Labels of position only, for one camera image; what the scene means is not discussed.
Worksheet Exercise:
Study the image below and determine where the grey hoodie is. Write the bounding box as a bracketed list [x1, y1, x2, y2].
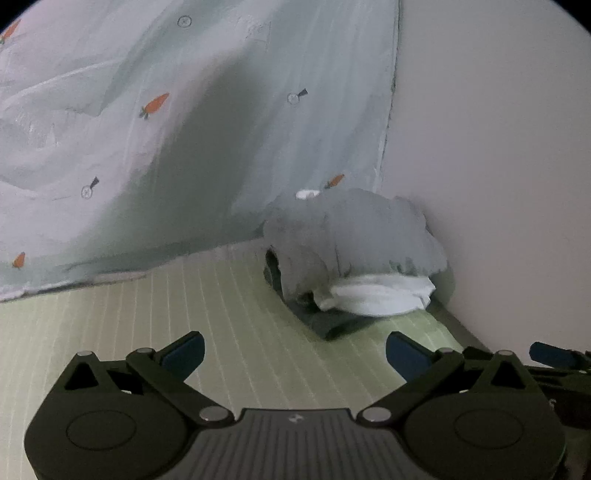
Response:
[263, 188, 450, 311]

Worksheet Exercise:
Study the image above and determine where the green checked mat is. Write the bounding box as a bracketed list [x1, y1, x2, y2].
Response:
[0, 240, 492, 480]

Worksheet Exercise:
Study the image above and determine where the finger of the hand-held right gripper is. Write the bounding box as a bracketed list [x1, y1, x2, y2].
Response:
[530, 342, 591, 370]

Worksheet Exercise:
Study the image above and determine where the white folded garment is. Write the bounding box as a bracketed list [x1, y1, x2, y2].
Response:
[318, 272, 437, 317]

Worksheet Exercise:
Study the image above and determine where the carrot print quilt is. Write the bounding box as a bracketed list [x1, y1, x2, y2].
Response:
[0, 0, 400, 303]

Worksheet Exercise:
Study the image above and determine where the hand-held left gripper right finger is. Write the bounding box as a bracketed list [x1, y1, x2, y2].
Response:
[359, 331, 536, 424]

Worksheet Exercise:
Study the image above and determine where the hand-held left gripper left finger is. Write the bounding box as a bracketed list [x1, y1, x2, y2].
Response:
[65, 331, 235, 424]

